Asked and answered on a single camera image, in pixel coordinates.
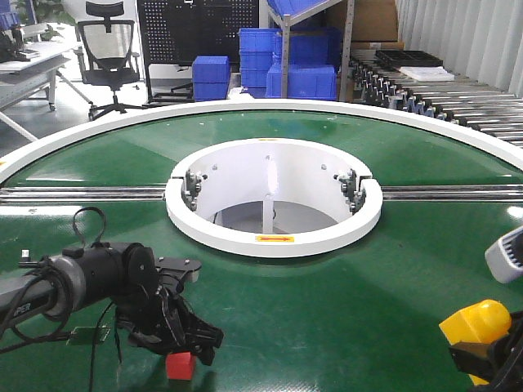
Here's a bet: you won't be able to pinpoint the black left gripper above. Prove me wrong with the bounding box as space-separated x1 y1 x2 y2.
114 257 224 366

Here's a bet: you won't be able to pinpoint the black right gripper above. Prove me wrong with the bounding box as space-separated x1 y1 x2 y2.
449 311 522 391

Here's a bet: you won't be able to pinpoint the red block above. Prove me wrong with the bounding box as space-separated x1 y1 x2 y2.
165 352 196 381

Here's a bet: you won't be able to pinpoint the yellow block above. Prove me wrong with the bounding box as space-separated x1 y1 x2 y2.
438 299 512 386

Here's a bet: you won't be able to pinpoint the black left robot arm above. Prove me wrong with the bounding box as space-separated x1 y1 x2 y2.
1 243 224 365

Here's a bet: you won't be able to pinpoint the tilted blue bin on shelf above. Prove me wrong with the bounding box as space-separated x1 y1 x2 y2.
267 0 323 16

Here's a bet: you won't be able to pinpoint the white outer conveyor rim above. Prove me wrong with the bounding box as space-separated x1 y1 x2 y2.
1 100 522 187

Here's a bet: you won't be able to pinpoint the steel roller conveyor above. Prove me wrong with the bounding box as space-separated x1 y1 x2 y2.
351 50 522 148

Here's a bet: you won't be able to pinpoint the small blue crate on floor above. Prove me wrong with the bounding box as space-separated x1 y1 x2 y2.
192 56 230 101

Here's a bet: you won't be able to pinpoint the white foam sheet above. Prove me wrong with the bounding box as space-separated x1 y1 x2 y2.
399 66 455 82

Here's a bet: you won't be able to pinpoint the black mesh office chair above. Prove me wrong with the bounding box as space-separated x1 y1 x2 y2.
74 0 144 122

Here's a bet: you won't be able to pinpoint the stacked blue crates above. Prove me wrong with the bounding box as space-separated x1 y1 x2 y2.
239 27 342 100

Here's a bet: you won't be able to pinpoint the black tray on rollers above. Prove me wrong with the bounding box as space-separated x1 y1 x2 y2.
375 50 443 68

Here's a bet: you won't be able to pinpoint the black perforated pegboard cabinet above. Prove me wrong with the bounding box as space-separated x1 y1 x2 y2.
136 0 259 103

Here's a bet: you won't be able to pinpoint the white folding desk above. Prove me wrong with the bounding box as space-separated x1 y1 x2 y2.
1 39 92 110

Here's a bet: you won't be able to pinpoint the grey metal shelf rack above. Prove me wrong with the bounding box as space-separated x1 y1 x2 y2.
266 1 355 100

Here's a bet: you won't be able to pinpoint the brown cardboard box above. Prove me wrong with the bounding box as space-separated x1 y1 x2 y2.
326 0 398 42

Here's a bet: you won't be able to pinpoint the black backpack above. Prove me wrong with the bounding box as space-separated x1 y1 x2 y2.
0 30 29 63

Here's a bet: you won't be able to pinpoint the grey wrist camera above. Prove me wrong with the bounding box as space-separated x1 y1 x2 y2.
485 227 522 283

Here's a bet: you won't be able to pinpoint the white inner conveyor ring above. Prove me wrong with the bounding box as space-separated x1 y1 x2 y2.
164 137 384 259

